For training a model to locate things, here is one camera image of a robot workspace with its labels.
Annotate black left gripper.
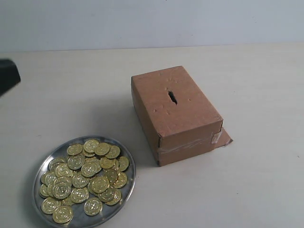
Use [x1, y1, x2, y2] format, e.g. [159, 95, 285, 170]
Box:
[0, 59, 21, 96]

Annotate brown cardboard slotted box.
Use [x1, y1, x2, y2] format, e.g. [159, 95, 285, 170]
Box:
[131, 66, 233, 166]

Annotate gold coin top of pile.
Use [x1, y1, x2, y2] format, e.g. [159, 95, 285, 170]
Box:
[83, 139, 100, 153]

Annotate gold coin upper right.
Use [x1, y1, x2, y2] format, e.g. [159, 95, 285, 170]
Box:
[94, 142, 111, 156]

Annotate round steel plate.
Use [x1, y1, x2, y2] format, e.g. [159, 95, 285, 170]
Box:
[32, 135, 137, 228]

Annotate gold coin front left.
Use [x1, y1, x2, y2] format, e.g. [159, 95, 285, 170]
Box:
[41, 197, 62, 215]

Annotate gold coin right edge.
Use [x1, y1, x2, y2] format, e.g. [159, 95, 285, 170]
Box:
[118, 156, 129, 172]

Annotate gold coin front bottom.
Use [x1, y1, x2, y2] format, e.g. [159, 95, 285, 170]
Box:
[52, 205, 74, 224]

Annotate gold coin front centre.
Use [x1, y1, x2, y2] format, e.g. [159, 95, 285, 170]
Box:
[84, 197, 103, 216]

